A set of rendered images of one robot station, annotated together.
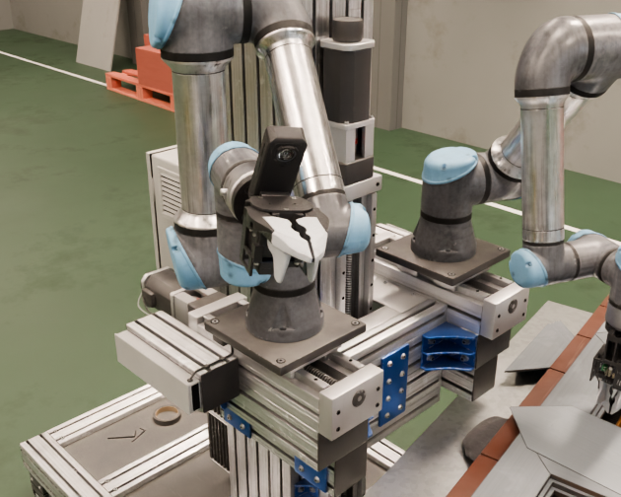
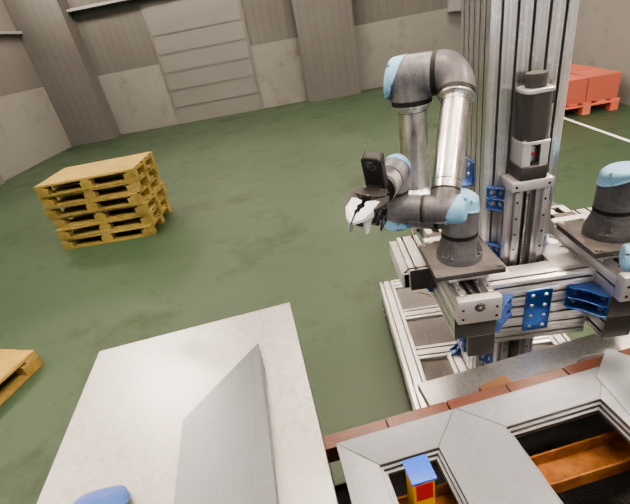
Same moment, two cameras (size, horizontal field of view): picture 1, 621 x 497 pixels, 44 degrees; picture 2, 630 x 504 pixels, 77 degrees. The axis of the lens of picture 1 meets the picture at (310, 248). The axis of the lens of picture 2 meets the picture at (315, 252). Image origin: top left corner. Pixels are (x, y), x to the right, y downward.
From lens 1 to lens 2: 0.50 m
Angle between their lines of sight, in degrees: 43
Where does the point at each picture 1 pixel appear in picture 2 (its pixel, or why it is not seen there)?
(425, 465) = (542, 363)
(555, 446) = (620, 384)
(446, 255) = (601, 237)
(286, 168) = (375, 173)
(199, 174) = not seen: hidden behind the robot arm
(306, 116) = (446, 141)
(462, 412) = (595, 343)
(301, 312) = (461, 251)
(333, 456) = (466, 334)
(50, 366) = not seen: hidden behind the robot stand
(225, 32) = (420, 90)
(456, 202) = (617, 201)
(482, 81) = not seen: outside the picture
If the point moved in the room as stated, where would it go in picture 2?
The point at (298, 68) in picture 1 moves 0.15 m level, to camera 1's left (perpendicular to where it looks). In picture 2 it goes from (451, 111) to (401, 111)
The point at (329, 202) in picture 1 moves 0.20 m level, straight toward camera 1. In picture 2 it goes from (442, 192) to (397, 226)
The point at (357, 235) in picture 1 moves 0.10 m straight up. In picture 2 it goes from (454, 213) to (454, 175)
